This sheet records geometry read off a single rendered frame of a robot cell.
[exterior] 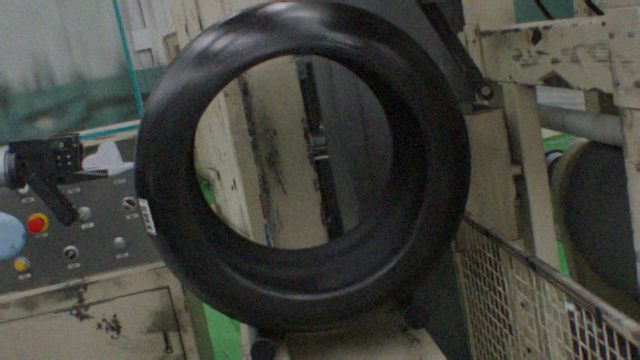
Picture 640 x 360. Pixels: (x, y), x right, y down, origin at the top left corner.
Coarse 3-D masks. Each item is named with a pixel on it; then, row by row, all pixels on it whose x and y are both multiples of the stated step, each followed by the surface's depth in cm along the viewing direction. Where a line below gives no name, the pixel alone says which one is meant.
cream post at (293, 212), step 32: (224, 0) 157; (256, 0) 157; (288, 64) 160; (256, 96) 161; (288, 96) 162; (256, 128) 162; (288, 128) 163; (256, 160) 163; (288, 160) 164; (288, 192) 165; (288, 224) 167; (320, 224) 167
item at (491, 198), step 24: (480, 120) 160; (480, 144) 161; (504, 144) 162; (480, 168) 162; (504, 168) 163; (480, 192) 163; (504, 192) 164; (480, 216) 164; (504, 216) 165; (456, 240) 164
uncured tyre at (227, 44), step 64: (320, 0) 127; (192, 64) 123; (256, 64) 122; (384, 64) 125; (192, 128) 123; (448, 128) 128; (192, 192) 153; (384, 192) 159; (448, 192) 130; (192, 256) 127; (256, 256) 157; (320, 256) 159; (384, 256) 156; (256, 320) 132; (320, 320) 132
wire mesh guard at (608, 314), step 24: (480, 240) 153; (504, 240) 136; (456, 264) 174; (528, 264) 125; (528, 288) 130; (576, 288) 109; (504, 312) 146; (552, 312) 121; (600, 312) 101; (624, 336) 95
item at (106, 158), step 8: (104, 144) 132; (104, 152) 132; (112, 152) 132; (88, 160) 132; (96, 160) 132; (104, 160) 132; (112, 160) 133; (96, 168) 133; (104, 168) 132; (112, 168) 132; (120, 168) 133; (128, 168) 134; (112, 176) 133
